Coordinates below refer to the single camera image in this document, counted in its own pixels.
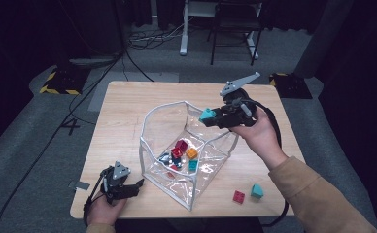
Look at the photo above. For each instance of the clear plastic bag white trim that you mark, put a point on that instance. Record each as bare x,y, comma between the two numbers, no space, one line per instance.
167,129

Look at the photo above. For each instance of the red square toy brick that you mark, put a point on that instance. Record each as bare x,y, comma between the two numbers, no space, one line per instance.
238,196

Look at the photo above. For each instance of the shiny red toy block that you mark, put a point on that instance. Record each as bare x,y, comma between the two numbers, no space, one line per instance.
177,152
173,167

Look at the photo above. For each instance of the person's right hand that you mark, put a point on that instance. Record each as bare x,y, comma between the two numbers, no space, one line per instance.
262,137

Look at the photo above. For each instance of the grey curtain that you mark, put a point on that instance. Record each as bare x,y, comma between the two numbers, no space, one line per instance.
322,35

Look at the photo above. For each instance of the navy toy block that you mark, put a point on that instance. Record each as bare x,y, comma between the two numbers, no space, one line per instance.
164,158

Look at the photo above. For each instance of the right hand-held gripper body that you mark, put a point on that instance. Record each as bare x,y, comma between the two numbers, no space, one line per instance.
238,116

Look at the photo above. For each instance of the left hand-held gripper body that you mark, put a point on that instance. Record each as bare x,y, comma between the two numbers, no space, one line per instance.
118,184

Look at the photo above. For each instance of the white desk frame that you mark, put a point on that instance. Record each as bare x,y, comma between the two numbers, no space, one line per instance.
184,32

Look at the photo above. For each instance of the teal rounded toy block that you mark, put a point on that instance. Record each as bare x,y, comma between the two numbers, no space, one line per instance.
257,191

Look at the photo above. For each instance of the blue toy brick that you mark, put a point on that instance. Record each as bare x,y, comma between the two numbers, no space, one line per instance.
177,161

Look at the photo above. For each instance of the maroon toy block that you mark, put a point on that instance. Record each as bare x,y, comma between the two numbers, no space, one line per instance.
181,145

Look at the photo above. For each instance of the black yellow striped stand base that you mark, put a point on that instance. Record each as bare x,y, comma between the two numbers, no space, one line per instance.
63,82
291,86

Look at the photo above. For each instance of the person's left hand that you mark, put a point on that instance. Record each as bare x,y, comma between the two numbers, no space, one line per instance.
102,210

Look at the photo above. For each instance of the orange toy block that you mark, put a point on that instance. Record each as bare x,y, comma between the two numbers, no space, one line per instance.
191,153

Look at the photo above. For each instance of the black chair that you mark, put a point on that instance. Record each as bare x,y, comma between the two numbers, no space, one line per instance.
235,22

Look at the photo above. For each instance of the grey tape piece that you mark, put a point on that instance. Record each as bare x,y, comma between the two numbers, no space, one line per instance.
79,185

